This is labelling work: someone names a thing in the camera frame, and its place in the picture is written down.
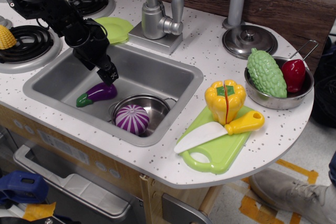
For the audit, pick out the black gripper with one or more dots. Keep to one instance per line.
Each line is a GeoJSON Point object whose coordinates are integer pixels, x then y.
{"type": "Point", "coordinates": [92, 52]}

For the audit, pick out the purple toy eggplant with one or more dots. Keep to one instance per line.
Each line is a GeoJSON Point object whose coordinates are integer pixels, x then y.
{"type": "Point", "coordinates": [99, 92]}

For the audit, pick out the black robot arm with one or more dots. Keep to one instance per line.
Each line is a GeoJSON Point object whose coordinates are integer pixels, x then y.
{"type": "Point", "coordinates": [86, 37]}

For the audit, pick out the light green plastic plate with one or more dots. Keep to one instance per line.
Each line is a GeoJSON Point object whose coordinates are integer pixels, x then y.
{"type": "Point", "coordinates": [117, 28]}

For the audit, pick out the purple white striped toy onion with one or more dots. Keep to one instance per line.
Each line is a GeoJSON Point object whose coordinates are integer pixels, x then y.
{"type": "Point", "coordinates": [132, 118]}

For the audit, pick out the grey toy sink basin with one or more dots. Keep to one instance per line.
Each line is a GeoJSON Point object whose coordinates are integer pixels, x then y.
{"type": "Point", "coordinates": [62, 81]}

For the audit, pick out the steel pot in sink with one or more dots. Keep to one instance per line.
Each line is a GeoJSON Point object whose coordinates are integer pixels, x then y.
{"type": "Point", "coordinates": [156, 107]}

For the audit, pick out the silver toy faucet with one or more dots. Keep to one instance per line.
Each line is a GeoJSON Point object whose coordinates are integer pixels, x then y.
{"type": "Point", "coordinates": [158, 31]}

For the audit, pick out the rear black coil burner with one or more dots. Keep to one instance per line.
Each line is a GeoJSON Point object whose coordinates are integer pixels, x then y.
{"type": "Point", "coordinates": [94, 8]}

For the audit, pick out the black coil burner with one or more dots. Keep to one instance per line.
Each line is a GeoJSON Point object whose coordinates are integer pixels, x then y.
{"type": "Point", "coordinates": [35, 47]}
{"type": "Point", "coordinates": [94, 8]}

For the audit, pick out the front black coil burner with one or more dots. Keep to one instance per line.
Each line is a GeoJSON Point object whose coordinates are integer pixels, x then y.
{"type": "Point", "coordinates": [35, 47]}

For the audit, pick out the yellow toy corn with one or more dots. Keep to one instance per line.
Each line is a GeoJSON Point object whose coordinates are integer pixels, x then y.
{"type": "Point", "coordinates": [7, 39]}

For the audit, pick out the grey stove knob left edge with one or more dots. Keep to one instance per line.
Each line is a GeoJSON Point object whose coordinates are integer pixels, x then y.
{"type": "Point", "coordinates": [5, 22]}

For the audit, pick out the yellow toy bell pepper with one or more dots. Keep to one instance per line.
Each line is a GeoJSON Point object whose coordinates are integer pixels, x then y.
{"type": "Point", "coordinates": [224, 99]}

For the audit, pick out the silver oven door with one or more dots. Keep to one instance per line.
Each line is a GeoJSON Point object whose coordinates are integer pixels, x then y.
{"type": "Point", "coordinates": [80, 195]}

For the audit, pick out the steel pot lid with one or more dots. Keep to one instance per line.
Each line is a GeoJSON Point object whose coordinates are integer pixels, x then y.
{"type": "Point", "coordinates": [240, 40]}

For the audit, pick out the blue clamp tool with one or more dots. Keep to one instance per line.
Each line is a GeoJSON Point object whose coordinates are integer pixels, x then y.
{"type": "Point", "coordinates": [23, 187]}

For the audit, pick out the green toy bitter gourd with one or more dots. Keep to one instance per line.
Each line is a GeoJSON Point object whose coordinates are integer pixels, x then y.
{"type": "Point", "coordinates": [266, 74]}

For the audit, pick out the grey support pole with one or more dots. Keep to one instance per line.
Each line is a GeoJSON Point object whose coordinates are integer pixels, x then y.
{"type": "Point", "coordinates": [235, 14]}

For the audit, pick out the red toy pepper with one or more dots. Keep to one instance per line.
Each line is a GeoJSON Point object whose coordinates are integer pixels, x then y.
{"type": "Point", "coordinates": [294, 72]}

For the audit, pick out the grey shoe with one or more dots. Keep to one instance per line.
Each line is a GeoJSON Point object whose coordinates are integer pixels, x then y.
{"type": "Point", "coordinates": [314, 202]}

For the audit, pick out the yellow handled toy knife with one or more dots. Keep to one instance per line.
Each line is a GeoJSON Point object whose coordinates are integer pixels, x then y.
{"type": "Point", "coordinates": [250, 121]}

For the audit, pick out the steel pan with wire handle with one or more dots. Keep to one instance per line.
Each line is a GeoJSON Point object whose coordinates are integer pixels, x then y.
{"type": "Point", "coordinates": [293, 99]}

